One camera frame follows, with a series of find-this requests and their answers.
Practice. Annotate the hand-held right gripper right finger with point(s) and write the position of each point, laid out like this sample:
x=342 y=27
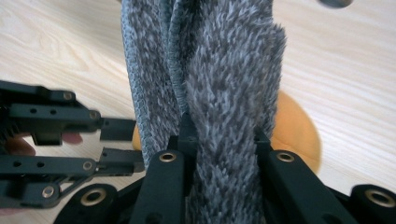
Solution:
x=292 y=193

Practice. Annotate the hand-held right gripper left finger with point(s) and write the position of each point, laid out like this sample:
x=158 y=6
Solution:
x=163 y=186

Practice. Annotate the orange plush toy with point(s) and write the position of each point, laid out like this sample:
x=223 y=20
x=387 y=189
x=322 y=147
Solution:
x=295 y=133

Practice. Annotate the grey fluffy towel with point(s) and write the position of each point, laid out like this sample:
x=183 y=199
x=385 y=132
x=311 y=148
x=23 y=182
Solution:
x=218 y=77

